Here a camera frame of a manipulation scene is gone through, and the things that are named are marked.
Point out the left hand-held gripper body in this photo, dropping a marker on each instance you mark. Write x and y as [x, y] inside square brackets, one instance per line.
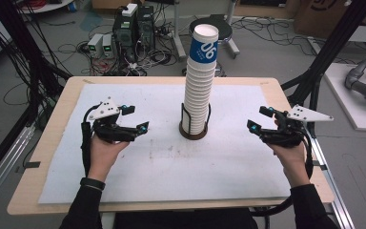
[108, 130]

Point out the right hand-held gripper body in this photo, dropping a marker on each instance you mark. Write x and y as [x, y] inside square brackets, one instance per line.
[286, 133]

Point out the stack of white paper cups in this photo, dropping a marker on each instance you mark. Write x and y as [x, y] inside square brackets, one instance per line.
[197, 98]

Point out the blue banded paper cup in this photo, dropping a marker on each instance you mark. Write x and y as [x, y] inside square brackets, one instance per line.
[204, 44]

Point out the person's left hand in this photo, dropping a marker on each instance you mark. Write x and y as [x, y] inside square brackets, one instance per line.
[103, 156]

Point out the person's right hand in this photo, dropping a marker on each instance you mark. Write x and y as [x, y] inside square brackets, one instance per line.
[292, 162]

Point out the white table mat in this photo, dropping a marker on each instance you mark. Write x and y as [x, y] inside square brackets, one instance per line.
[158, 171]

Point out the black wristband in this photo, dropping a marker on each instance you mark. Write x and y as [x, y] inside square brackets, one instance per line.
[92, 183]

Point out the wooden table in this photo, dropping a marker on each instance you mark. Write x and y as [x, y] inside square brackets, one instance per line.
[49, 152]

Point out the grey power supply box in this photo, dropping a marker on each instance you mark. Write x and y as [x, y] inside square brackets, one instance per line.
[94, 44]
[108, 46]

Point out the white floor board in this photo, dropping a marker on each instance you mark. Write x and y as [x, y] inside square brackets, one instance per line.
[349, 108]

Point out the black computer tower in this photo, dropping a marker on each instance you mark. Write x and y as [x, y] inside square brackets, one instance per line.
[133, 35]

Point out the black tape piece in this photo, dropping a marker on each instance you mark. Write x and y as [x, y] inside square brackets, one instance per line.
[31, 164]

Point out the black round stool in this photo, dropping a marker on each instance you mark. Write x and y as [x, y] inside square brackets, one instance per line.
[225, 31]

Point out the grey metal stand leg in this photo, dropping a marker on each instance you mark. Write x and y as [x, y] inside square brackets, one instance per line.
[178, 35]

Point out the white box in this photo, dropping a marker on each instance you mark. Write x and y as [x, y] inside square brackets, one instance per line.
[129, 10]

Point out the person's dark lap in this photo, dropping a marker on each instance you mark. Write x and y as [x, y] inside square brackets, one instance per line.
[184, 221]

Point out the brown cardboard box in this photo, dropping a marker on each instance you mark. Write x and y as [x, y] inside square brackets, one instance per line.
[324, 16]

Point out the aluminium rail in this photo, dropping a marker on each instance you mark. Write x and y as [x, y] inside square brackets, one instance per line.
[3, 168]
[333, 191]

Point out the black frame post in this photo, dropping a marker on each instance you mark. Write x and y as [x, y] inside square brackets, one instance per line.
[327, 54]

